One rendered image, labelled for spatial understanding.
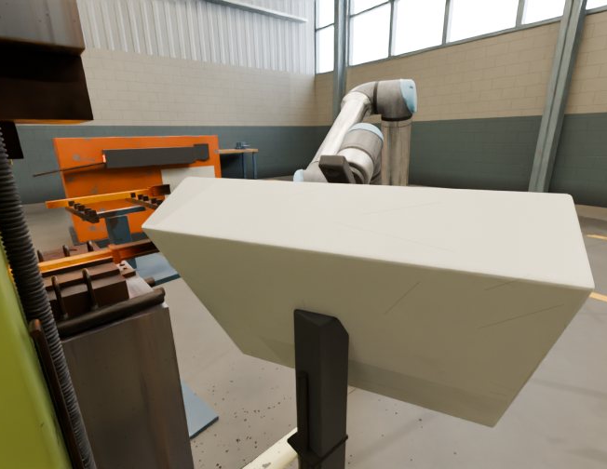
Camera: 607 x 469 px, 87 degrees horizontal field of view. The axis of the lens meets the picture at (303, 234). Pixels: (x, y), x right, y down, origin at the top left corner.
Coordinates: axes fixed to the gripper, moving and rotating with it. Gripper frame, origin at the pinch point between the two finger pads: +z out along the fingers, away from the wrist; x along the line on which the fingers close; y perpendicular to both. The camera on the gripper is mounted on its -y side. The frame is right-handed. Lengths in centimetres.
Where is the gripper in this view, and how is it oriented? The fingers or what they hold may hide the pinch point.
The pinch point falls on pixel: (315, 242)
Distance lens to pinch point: 54.1
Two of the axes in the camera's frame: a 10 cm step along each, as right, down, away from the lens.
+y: 2.2, 6.9, 6.9
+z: -3.4, 7.2, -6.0
